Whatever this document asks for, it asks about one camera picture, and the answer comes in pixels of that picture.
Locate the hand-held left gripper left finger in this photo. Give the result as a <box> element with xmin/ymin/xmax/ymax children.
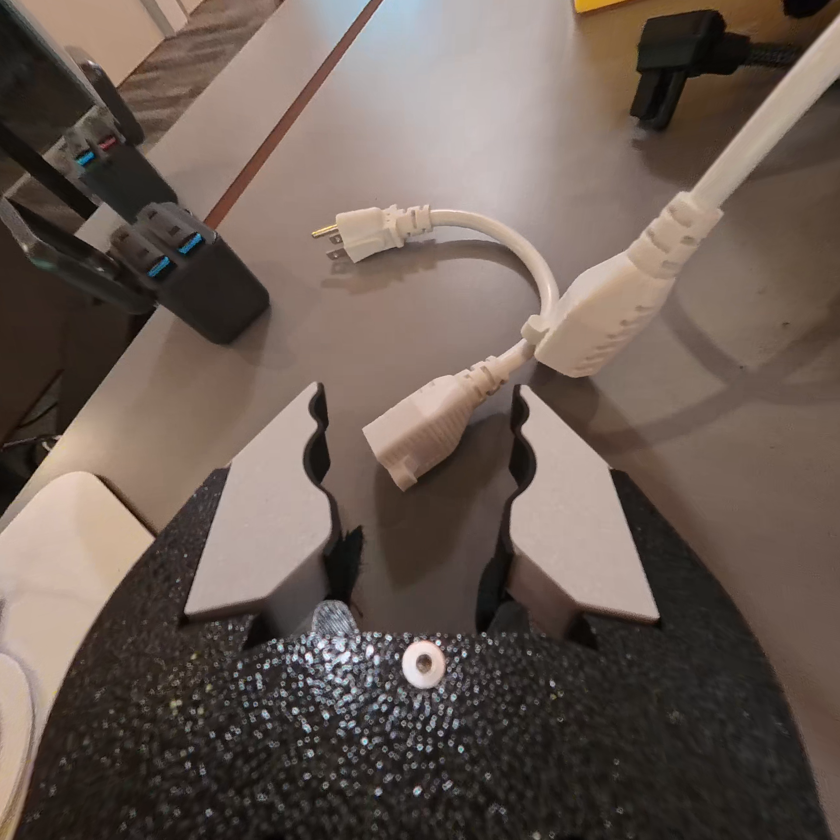
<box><xmin>184</xmin><ymin>382</ymin><xmax>345</xmax><ymax>637</ymax></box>

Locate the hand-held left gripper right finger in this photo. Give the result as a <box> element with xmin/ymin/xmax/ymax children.
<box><xmin>476</xmin><ymin>384</ymin><xmax>660</xmax><ymax>637</ymax></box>

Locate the thick white extension cord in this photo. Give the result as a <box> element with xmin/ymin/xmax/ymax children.
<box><xmin>535</xmin><ymin>7</ymin><xmax>840</xmax><ymax>378</ymax></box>

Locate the thin white extension cord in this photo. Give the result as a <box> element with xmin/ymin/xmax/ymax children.
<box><xmin>311</xmin><ymin>203</ymin><xmax>560</xmax><ymax>492</ymax></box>

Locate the black USB hub block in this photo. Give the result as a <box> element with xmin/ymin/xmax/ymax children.
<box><xmin>108</xmin><ymin>202</ymin><xmax>271</xmax><ymax>345</ymax></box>

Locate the clear acrylic holder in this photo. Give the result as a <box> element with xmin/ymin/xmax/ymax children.
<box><xmin>0</xmin><ymin>193</ymin><xmax>161</xmax><ymax>315</ymax></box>

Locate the black stand panel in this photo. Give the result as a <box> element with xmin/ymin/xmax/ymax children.
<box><xmin>0</xmin><ymin>0</ymin><xmax>116</xmax><ymax>221</ymax></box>

